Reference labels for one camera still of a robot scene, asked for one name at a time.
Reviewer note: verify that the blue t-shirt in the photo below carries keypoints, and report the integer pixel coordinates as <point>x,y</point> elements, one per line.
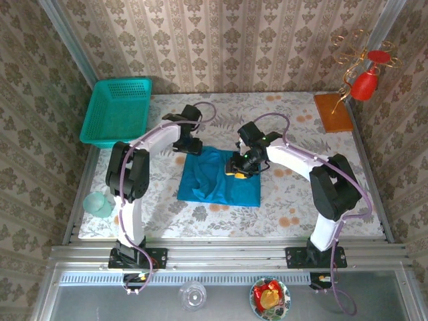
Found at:
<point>200,180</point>

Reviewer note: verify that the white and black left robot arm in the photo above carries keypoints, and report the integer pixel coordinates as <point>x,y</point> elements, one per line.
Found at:
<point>127,174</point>

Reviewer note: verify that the floral tablecloth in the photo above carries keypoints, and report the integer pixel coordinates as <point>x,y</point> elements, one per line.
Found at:
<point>234,220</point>

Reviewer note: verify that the teal plastic basket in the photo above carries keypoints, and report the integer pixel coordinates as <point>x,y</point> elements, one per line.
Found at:
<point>113,113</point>

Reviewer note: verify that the orange wooden stand base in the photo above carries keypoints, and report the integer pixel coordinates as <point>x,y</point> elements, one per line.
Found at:
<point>334,113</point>

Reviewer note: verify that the pale green round coaster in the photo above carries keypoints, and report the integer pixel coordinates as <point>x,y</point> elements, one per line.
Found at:
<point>106,210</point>
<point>93,202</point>

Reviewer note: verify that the red foil candy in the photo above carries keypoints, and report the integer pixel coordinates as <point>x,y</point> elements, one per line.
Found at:
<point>272,286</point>

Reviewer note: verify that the yellow wrapped candy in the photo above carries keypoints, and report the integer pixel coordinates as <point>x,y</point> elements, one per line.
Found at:
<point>269,299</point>

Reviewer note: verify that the black controller board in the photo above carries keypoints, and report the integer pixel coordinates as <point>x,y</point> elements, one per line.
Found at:
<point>133,279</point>
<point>316,279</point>

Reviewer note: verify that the clear glass cup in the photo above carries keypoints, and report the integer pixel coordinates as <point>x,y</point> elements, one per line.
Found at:
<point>192,296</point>

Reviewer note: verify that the red goblet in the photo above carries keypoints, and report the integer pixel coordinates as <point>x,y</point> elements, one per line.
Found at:
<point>362,88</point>

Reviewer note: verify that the leaf patterned bowl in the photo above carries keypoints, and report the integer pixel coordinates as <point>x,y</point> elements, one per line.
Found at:
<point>286,301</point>

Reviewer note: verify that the red and gold ornament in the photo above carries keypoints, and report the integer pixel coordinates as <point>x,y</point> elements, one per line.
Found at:
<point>354,55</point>

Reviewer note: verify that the aluminium front rail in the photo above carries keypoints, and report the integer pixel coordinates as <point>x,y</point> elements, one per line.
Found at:
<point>227,254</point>

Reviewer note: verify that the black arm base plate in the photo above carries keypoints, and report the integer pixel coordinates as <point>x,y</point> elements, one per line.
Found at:
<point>157,259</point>
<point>294,259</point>

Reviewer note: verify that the aluminium corner post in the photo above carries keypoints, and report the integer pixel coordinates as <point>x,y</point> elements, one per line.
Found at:
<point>68,40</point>
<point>389,20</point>

